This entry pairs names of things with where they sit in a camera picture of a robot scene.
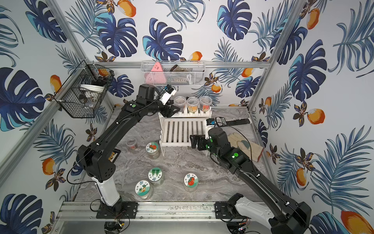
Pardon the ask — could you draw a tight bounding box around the clear lidless jar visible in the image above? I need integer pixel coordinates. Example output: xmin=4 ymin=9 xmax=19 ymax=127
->
xmin=126 ymin=137 xmax=137 ymax=150
xmin=173 ymin=96 xmax=187 ymax=112

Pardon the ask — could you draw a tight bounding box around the white slatted wooden shelf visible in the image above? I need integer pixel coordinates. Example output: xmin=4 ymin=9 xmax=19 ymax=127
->
xmin=158 ymin=107 xmax=212 ymax=155

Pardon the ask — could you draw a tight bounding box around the strawberry lid seed jar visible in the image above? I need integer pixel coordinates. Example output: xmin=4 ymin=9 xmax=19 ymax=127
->
xmin=184 ymin=173 xmax=199 ymax=192

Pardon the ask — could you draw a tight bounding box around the tomato lid seed jar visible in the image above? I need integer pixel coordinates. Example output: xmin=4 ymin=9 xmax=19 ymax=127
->
xmin=146 ymin=142 xmax=160 ymax=159

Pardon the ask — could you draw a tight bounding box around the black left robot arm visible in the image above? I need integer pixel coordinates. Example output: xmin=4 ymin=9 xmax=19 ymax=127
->
xmin=77 ymin=84 xmax=180 ymax=207

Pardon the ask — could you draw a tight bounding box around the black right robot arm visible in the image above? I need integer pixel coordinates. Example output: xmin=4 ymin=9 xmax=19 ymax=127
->
xmin=190 ymin=127 xmax=311 ymax=234

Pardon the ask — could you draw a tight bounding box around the carrot lid seed jar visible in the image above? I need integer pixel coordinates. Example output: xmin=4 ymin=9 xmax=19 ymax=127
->
xmin=135 ymin=180 xmax=153 ymax=199

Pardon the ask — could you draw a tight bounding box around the black remote control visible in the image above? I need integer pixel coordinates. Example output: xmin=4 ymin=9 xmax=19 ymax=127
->
xmin=215 ymin=117 xmax=251 ymax=126

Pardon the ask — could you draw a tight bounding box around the pink triangle object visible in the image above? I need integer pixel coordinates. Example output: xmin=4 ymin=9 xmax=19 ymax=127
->
xmin=145 ymin=62 xmax=167 ymax=85

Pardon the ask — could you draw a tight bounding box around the beige work glove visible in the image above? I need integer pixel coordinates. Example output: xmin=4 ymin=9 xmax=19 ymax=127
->
xmin=228 ymin=133 xmax=264 ymax=162

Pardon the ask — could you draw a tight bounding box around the green tree lid jar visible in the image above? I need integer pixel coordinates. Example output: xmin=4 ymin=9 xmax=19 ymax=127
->
xmin=148 ymin=167 xmax=164 ymax=187

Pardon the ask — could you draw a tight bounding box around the white bowl in basket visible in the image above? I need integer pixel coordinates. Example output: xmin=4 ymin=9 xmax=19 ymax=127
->
xmin=80 ymin=84 xmax=104 ymax=93

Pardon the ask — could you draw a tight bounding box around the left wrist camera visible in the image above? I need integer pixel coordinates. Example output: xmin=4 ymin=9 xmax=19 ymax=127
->
xmin=159 ymin=84 xmax=176 ymax=105

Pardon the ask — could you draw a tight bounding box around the clear wall-mounted tray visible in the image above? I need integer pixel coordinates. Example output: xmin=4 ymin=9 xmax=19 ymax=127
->
xmin=141 ymin=61 xmax=206 ymax=86

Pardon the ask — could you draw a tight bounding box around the black charging board with wires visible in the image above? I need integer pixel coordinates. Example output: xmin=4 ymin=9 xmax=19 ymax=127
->
xmin=108 ymin=149 xmax=121 ymax=163

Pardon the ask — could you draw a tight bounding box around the black wire basket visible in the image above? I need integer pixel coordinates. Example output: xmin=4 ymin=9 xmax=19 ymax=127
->
xmin=53 ymin=60 xmax=114 ymax=119

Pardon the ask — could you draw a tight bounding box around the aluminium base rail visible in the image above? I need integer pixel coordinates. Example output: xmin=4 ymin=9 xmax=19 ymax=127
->
xmin=56 ymin=201 xmax=230 ymax=222

